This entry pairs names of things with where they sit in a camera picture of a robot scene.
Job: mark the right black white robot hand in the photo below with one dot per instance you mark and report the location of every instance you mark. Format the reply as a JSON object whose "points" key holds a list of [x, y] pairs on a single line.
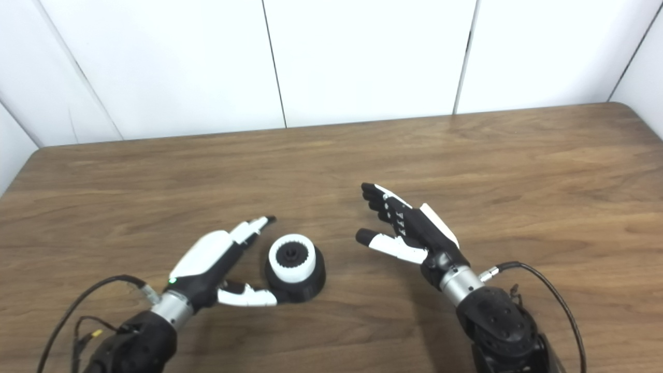
{"points": [[419, 228]]}

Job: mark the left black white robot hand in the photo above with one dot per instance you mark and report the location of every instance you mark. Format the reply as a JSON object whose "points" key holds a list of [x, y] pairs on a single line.
{"points": [[207, 259]]}

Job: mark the round black part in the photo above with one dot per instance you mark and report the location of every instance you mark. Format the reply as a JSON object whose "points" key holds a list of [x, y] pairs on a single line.
{"points": [[305, 290]]}

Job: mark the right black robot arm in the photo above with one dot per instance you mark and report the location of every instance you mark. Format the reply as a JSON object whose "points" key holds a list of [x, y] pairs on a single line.
{"points": [[497, 326]]}

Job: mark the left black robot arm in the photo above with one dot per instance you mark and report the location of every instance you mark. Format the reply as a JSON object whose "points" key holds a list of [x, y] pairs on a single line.
{"points": [[134, 342]]}

